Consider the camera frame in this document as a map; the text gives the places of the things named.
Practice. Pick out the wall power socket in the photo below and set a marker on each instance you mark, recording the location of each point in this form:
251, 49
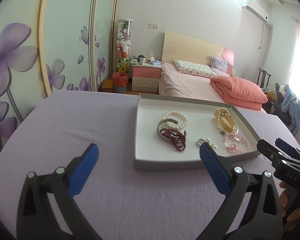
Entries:
153, 26

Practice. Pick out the clear tube of plush toys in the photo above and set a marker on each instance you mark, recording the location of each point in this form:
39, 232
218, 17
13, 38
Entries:
123, 44

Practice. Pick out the blue plush garment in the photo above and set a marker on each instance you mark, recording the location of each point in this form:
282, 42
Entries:
291, 105

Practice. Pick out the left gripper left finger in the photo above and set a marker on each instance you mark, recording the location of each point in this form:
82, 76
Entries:
35, 216

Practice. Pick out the lilac patterned pillow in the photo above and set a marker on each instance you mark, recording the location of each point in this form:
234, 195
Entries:
219, 64

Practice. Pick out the yellow wrist watch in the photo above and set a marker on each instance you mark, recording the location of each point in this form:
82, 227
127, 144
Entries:
221, 110

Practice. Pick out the dark wooden chair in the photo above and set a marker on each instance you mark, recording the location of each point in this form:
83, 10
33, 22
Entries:
263, 78

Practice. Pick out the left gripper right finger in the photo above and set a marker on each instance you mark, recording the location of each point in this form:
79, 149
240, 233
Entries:
251, 208

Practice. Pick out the small wooden stool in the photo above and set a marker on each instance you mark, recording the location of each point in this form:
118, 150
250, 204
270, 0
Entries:
107, 86

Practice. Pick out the red lined waste bin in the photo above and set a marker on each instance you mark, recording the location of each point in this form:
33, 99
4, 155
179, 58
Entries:
120, 81

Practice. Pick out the black office chair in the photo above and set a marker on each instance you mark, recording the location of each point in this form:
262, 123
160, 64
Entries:
285, 117

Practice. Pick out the right hand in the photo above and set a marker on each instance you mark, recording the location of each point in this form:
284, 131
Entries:
290, 209

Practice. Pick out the cream pink headboard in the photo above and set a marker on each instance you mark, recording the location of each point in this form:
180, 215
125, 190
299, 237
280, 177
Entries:
181, 47

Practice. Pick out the floral white pillow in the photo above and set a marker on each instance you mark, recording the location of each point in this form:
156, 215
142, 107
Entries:
194, 69

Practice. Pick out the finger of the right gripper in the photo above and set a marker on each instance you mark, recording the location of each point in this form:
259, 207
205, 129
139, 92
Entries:
287, 148
269, 151

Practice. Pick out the white air conditioner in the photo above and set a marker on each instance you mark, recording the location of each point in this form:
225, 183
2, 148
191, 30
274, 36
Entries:
256, 9

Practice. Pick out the white mug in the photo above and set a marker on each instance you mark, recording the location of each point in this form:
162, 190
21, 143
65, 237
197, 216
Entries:
142, 60

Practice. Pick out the silver thin bangle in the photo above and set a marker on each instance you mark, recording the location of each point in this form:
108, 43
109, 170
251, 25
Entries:
228, 124

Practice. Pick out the sliding wardrobe with flowers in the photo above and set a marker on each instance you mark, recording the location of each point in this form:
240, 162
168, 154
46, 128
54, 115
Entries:
47, 46

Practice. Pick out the bed with pink sheet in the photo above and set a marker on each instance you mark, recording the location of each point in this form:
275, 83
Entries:
174, 83

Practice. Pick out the pink white nightstand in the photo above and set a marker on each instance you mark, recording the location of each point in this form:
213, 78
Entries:
145, 77

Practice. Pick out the grey shallow tray box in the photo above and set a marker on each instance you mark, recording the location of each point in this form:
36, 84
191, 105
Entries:
196, 117

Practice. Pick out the grey cuff bangle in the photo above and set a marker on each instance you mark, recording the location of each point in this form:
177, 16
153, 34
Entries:
170, 134

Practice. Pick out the pearl earring cluster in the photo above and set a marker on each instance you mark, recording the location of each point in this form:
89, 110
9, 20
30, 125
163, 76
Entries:
213, 146

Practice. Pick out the folded salmon duvet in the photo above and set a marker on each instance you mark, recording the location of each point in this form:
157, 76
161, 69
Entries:
239, 92

